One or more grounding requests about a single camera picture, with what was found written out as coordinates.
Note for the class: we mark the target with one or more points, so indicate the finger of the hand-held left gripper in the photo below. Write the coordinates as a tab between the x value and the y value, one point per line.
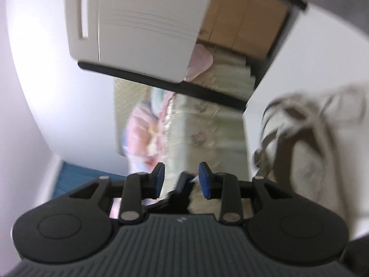
182	189

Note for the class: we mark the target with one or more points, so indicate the white and brown sneaker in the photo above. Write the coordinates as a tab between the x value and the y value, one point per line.
311	164

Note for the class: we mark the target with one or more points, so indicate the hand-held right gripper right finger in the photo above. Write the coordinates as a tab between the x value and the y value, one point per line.
205	181

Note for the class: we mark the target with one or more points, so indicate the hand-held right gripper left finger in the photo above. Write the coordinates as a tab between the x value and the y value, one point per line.
159	179

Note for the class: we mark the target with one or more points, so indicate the pastel pink quilt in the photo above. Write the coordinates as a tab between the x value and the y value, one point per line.
138	132

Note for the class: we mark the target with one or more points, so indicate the wooden nightstand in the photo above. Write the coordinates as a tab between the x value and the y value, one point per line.
245	20

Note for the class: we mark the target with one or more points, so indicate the light green pillow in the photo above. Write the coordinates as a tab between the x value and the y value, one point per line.
158	99

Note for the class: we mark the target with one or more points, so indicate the bed with cream floral bedspread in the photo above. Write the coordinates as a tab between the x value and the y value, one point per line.
207	138

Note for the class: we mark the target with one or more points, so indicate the pink cloth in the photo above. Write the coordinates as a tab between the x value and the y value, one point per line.
199	60

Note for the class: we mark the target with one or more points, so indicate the white chair with black frame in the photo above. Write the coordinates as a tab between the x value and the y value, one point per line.
129	20

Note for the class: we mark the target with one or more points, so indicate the teal curtain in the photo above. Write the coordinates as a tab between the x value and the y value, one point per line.
80	176

